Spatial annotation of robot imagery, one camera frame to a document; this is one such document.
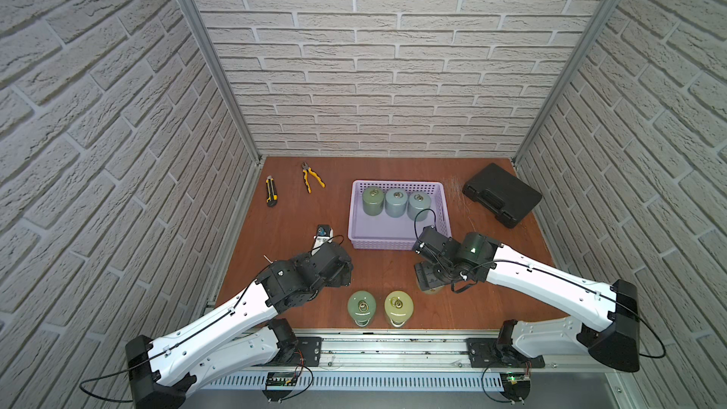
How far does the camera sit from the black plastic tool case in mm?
997

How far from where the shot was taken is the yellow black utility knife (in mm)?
1053

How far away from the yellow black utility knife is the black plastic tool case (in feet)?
2.43
